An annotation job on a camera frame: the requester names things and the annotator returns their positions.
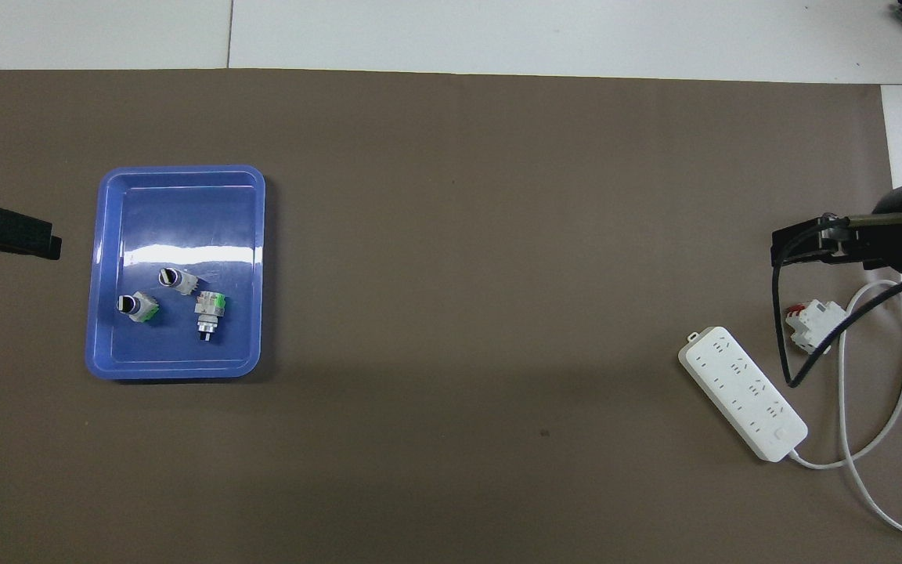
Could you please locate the small white connector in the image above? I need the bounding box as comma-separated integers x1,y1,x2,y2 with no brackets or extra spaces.
157,266,200,297

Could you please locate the white red circuit breaker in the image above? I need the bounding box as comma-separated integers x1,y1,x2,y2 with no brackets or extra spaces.
785,299,848,355

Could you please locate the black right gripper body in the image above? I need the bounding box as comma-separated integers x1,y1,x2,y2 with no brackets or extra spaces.
827,180,902,275

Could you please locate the white power cable with plug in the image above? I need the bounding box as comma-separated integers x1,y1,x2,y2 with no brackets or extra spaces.
788,280,902,543

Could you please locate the white power strip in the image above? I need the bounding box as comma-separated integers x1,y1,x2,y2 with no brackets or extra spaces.
678,326,810,463

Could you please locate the metal switch green base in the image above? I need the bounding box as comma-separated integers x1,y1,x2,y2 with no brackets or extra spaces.
194,291,229,342

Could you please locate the blue plastic tray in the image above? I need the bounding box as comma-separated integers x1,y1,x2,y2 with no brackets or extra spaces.
85,164,266,381

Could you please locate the brown paper table mat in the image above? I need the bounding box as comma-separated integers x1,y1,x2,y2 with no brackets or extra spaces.
0,69,902,564

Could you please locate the white dark connector in tray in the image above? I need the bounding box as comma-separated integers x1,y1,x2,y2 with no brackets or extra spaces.
117,291,160,324

